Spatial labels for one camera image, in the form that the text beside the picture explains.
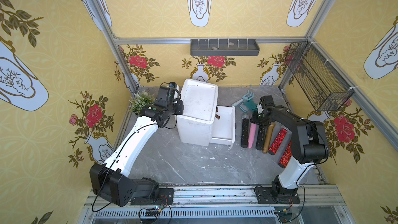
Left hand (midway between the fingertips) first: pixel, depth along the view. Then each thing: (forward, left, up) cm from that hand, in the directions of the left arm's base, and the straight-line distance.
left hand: (180, 105), depth 79 cm
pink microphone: (-8, -41, -20) cm, 46 cm away
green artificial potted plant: (+8, +24, -5) cm, 25 cm away
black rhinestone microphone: (-4, -37, -21) cm, 43 cm away
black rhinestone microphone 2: (-10, -45, -21) cm, 51 cm away
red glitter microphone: (-11, -57, -23) cm, 62 cm away
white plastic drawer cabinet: (+5, -10, -1) cm, 12 cm away
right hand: (+3, -42, -20) cm, 47 cm away
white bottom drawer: (-2, -25, -22) cm, 34 cm away
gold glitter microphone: (-8, -51, -22) cm, 56 cm away
